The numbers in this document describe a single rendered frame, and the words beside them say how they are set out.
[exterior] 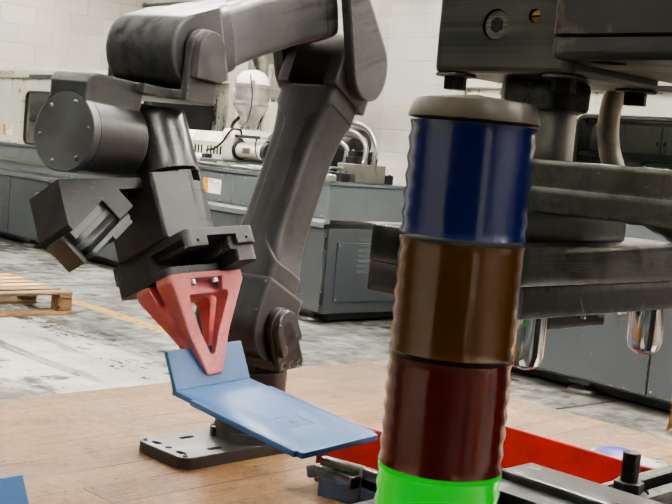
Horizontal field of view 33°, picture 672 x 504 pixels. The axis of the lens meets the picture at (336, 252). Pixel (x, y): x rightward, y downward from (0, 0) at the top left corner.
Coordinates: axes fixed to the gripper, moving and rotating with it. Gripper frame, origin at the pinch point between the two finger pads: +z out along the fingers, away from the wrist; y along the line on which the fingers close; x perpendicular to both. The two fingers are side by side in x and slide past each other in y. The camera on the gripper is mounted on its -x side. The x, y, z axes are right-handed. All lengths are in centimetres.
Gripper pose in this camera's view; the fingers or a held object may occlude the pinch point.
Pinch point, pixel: (209, 364)
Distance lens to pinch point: 84.6
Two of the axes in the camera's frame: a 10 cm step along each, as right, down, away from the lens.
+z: 2.6, 9.5, -1.8
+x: 7.1, -0.6, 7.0
